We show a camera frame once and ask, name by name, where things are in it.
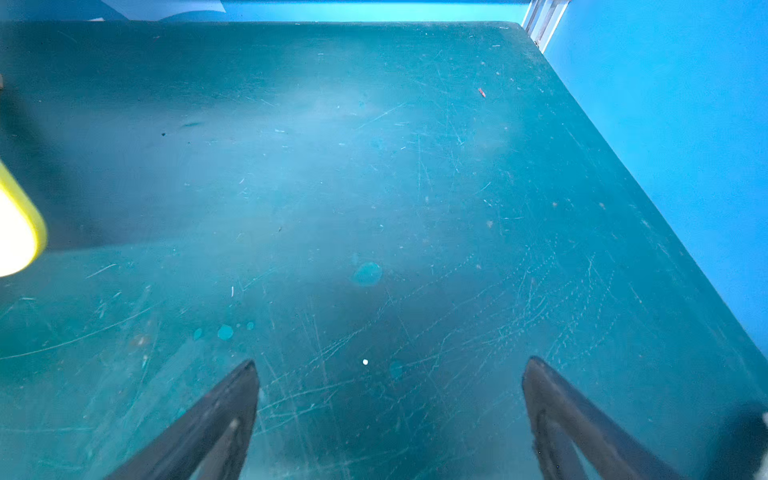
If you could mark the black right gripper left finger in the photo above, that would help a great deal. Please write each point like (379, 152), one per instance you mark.
(210, 441)

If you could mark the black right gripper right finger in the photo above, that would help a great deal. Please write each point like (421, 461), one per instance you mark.
(566, 427)

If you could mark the yellow framed whiteboard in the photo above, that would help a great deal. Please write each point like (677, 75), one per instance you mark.
(23, 231)

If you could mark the aluminium frame post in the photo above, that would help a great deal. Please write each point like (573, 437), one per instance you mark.
(542, 19)

